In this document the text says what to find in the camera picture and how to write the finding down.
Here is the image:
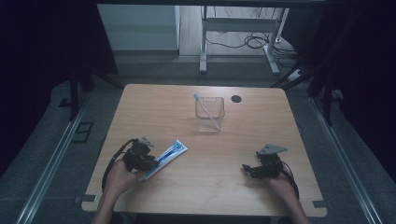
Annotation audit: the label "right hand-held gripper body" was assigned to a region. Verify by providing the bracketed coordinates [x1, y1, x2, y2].
[255, 144, 289, 179]

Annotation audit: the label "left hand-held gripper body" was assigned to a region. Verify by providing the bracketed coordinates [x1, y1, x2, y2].
[122, 136, 157, 173]

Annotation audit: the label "blue white toothpaste tube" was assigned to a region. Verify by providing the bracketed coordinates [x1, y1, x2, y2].
[137, 139, 189, 183]

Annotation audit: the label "clear plastic cup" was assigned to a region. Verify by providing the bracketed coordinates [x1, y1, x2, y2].
[194, 96, 226, 134]

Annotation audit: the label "pink toothbrush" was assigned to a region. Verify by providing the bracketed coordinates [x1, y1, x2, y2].
[192, 91, 221, 132]

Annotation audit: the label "person's right hand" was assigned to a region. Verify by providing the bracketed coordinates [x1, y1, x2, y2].
[266, 171, 297, 202]

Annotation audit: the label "person's left hand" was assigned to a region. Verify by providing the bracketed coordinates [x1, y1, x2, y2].
[104, 160, 145, 197]

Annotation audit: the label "grey tape strip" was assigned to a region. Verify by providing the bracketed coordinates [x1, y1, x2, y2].
[74, 194, 98, 204]
[312, 200, 333, 210]

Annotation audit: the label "black metal stand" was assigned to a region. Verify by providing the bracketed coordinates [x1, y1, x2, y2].
[58, 63, 124, 122]
[270, 60, 344, 127]

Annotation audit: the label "white power strip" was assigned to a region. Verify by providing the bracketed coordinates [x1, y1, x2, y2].
[287, 68, 304, 83]

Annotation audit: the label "dark curtain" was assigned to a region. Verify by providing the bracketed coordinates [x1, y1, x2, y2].
[0, 0, 120, 176]
[279, 0, 396, 185]

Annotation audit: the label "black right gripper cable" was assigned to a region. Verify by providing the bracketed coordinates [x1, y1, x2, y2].
[281, 161, 301, 200]

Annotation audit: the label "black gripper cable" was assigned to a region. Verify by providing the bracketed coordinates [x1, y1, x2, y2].
[281, 161, 301, 200]
[101, 138, 138, 192]

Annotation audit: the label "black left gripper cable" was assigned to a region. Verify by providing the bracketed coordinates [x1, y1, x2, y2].
[101, 138, 138, 192]

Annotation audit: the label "aluminium floor rail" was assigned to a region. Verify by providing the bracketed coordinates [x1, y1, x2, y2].
[309, 96, 385, 224]
[14, 92, 92, 224]

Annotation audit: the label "black floor cables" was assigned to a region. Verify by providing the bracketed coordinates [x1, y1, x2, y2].
[205, 6, 301, 70]

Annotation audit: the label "white desk frame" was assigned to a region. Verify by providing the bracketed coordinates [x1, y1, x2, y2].
[199, 5, 290, 76]

